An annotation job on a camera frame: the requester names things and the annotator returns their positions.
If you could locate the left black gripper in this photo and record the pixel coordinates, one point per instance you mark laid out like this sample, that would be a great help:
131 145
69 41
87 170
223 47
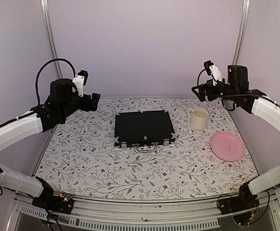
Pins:
95 100

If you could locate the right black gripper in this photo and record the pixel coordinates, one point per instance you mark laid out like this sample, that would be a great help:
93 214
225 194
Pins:
208 85

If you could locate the black poker case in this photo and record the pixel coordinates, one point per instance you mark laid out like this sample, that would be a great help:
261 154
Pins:
144 128

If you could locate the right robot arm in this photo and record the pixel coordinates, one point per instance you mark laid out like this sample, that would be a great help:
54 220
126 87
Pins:
263 139

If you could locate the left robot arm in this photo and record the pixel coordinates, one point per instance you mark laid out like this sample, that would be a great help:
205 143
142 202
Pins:
38 119

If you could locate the cream ceramic mug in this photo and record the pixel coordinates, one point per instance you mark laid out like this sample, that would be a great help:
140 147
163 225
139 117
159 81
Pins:
198 118

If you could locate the floral tablecloth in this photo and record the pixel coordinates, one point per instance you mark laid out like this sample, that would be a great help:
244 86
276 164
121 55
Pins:
81 157

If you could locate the pink plate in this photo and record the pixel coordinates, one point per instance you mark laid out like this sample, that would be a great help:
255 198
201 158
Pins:
227 146

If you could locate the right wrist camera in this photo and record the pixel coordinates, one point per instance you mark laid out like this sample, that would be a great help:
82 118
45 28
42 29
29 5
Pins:
213 71

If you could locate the right aluminium frame post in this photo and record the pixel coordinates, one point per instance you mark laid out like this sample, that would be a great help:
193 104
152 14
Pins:
241 31

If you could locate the aluminium frame post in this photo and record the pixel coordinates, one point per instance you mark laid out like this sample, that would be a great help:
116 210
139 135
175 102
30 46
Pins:
241 31
48 27

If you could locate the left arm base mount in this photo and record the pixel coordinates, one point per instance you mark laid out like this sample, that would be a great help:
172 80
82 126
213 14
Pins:
62 203

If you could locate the left aluminium frame post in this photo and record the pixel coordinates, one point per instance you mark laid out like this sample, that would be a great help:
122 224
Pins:
48 27

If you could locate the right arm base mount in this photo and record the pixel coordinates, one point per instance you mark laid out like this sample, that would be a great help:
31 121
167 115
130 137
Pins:
228 204

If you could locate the front aluminium rail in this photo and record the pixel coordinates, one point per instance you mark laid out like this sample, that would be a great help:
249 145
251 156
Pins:
98 214

